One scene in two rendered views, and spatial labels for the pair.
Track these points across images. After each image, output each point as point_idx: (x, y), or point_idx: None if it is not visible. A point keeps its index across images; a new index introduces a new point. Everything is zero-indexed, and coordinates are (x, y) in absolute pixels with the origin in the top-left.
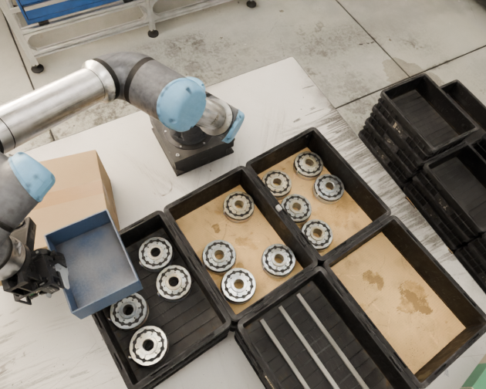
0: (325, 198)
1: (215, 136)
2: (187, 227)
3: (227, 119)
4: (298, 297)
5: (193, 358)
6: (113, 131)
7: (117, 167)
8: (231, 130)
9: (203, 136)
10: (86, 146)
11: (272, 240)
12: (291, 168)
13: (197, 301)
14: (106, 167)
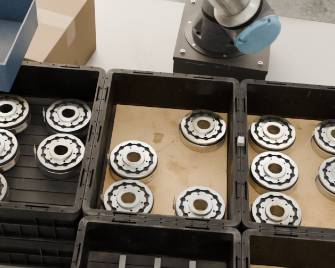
0: (325, 184)
1: (244, 57)
2: (127, 118)
3: (247, 9)
4: (190, 265)
5: (22, 264)
6: (141, 8)
7: (114, 42)
8: (247, 28)
9: (227, 47)
10: (100, 7)
11: (214, 190)
12: (310, 133)
13: (70, 191)
14: (102, 35)
